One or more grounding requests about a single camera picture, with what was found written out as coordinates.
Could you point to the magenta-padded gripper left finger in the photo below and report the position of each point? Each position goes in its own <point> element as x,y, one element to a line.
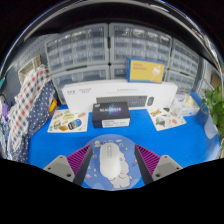
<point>63,166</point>

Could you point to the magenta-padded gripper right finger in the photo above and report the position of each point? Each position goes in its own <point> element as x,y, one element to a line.
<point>163,166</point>

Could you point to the white grey computer mouse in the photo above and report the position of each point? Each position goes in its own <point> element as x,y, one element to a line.
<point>110,160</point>

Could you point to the round blue cartoon mouse pad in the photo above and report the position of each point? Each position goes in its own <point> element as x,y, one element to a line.
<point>128,156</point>

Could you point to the large blue desk mat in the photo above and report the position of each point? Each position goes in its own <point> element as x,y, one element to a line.
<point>176,145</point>

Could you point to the food sticker sheet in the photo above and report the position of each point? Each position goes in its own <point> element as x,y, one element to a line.
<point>68,121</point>
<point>166,119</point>

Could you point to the navy white-dotted cloth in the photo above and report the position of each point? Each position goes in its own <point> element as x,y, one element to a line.
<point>41,110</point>

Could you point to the clear plastic box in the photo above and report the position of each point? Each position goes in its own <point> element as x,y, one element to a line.
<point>185,105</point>

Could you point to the small black product box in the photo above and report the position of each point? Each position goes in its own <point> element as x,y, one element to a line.
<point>111,113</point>

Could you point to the long white keyboard box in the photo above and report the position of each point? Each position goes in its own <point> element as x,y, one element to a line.
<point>83,95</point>

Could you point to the red blue checked cloth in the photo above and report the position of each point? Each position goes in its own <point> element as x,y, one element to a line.
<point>28,100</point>

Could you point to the potted green leafy plant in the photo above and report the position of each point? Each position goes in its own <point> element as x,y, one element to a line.
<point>215,103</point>

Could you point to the yellow and blue box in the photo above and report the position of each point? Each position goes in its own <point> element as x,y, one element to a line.
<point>145,70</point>

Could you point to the beige open cardboard box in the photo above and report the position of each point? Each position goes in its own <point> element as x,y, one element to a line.
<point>28,68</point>

